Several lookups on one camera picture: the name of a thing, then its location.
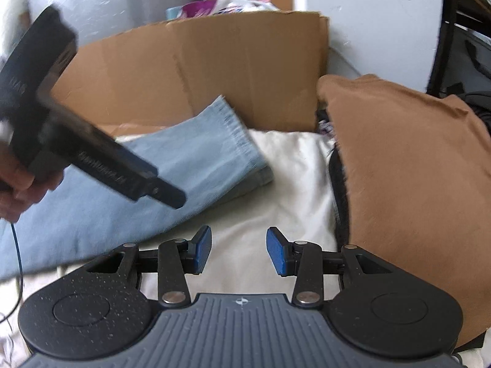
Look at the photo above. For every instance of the flattened cardboard sheet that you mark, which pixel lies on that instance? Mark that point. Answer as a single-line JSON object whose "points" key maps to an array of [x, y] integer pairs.
{"points": [[230, 65]]}

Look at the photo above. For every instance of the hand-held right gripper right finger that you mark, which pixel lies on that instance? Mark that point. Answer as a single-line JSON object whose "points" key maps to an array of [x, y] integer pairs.
{"points": [[277, 251]]}

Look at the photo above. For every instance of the blue denim pants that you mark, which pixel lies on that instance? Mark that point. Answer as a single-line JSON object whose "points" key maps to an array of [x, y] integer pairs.
{"points": [[199, 149]]}

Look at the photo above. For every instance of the brown folded garment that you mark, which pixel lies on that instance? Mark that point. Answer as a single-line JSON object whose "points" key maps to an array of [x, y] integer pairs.
{"points": [[414, 180]]}

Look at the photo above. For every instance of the black folded garment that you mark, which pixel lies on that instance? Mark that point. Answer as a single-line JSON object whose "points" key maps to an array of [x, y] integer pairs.
{"points": [[339, 199]]}

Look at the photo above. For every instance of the bear print bed sheet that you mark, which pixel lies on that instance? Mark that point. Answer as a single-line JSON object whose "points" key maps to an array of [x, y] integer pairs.
{"points": [[291, 184]]}

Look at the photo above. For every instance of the person's left hand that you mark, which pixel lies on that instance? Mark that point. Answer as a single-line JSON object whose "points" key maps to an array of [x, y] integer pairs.
{"points": [[19, 195]]}

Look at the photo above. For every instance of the purple white detergent bag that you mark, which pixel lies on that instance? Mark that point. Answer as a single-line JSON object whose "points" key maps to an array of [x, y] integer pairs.
{"points": [[207, 7]]}

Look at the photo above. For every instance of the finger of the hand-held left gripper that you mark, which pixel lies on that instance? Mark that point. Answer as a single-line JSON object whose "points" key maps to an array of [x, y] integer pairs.
{"points": [[168, 195]]}

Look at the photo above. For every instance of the black chair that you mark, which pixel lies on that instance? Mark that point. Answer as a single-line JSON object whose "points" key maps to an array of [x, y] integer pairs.
{"points": [[460, 27]]}

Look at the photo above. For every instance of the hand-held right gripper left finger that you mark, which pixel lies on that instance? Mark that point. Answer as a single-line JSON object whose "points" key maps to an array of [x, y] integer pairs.
{"points": [[203, 249]]}

